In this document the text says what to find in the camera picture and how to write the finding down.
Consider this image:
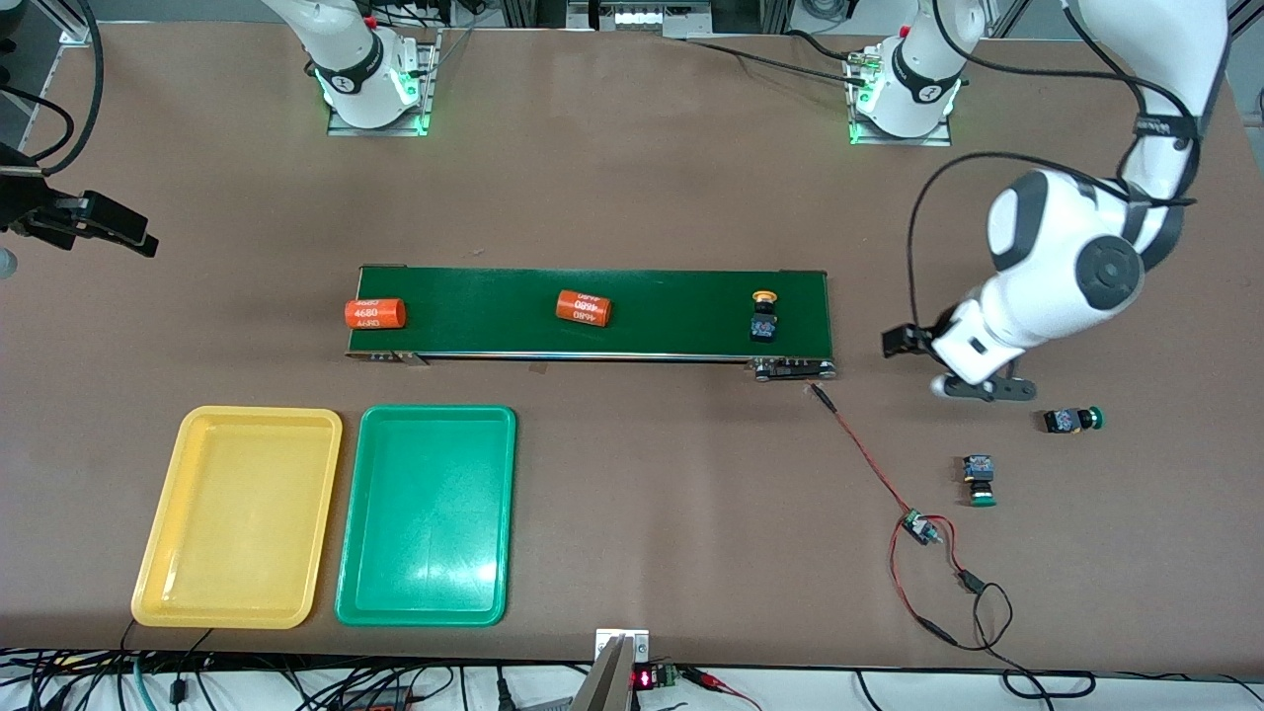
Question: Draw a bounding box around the orange 4680 cylinder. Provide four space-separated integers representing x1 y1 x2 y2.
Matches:
344 297 408 331
555 289 613 328

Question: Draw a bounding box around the green belt conveyor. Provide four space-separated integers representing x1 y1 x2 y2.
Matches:
346 264 838 382

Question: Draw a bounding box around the yellow plastic tray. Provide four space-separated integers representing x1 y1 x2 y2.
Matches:
131 405 344 630

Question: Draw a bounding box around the red clip lead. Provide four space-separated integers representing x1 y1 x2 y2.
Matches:
681 668 763 711

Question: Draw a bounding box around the green plastic tray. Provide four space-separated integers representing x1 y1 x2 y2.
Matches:
335 404 518 628

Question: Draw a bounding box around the thin black cable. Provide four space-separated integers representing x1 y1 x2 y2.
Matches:
0 84 78 167

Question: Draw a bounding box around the red black conveyor cable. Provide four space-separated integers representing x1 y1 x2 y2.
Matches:
810 383 914 522

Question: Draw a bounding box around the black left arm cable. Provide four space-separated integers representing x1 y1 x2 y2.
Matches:
907 0 1201 335

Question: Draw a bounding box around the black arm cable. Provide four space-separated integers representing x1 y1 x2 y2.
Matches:
907 0 1201 335
30 0 108 177

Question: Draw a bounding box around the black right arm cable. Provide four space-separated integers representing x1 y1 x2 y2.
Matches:
30 0 108 177

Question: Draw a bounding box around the aluminium extrusion post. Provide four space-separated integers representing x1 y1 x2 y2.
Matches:
33 0 92 46

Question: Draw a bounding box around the red black cable short lead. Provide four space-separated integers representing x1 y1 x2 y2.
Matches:
928 515 1097 700

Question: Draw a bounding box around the red black cable long loop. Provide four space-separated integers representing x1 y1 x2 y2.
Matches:
889 518 988 653

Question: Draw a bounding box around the aluminium arm base plate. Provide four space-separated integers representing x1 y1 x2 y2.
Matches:
327 28 441 138
845 44 955 148

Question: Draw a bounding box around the black cable on table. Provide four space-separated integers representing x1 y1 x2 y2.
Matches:
686 30 870 90

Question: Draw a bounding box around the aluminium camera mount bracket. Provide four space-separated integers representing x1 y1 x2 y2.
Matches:
571 628 653 711

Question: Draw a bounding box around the metal frame with lights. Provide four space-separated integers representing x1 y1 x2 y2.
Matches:
565 0 714 40

